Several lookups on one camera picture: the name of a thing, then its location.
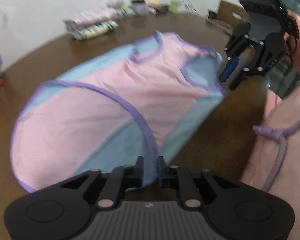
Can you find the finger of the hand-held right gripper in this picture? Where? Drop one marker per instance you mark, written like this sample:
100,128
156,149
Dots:
255,66
228,67

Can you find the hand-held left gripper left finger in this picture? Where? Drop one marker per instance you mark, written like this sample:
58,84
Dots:
140,172

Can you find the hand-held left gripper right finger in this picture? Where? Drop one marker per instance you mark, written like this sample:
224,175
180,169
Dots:
160,173

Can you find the pink and blue sleeveless top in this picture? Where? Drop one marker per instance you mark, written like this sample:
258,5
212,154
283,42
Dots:
115,100

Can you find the cardboard box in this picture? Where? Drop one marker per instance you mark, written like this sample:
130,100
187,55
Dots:
230,12

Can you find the black phone stand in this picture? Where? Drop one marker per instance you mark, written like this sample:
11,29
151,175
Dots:
211,13

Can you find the green spray bottle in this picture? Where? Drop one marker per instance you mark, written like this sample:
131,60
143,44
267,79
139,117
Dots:
175,6

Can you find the small yellow container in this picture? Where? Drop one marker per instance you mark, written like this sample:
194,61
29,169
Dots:
155,3

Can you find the grey tin box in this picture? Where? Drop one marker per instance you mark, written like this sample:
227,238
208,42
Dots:
139,6

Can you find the white astronaut speaker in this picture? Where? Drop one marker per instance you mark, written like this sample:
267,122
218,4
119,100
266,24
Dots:
115,1

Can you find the white green-flowered folded cloth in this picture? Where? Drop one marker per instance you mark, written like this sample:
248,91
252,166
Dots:
92,31

